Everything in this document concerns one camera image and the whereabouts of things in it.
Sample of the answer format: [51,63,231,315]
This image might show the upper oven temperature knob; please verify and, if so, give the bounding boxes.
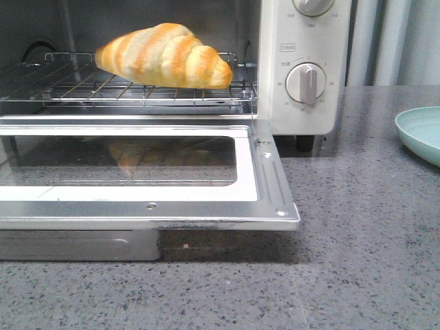
[293,0,334,17]

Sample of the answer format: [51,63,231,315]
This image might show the golden croissant bread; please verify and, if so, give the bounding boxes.
[95,23,233,89]

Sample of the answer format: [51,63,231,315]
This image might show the grey curtain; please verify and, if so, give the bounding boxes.
[346,1,439,87]

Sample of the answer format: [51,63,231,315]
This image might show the light green round plate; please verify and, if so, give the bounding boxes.
[395,107,440,167]

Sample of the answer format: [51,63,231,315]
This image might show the white toaster oven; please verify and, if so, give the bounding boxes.
[1,1,352,151]

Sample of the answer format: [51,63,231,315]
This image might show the metal oven wire rack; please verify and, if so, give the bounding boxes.
[1,52,257,107]

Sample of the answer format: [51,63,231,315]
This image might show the lower oven timer knob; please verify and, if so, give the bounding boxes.
[285,63,326,106]

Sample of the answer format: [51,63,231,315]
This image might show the oven glass door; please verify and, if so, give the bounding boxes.
[1,115,300,231]

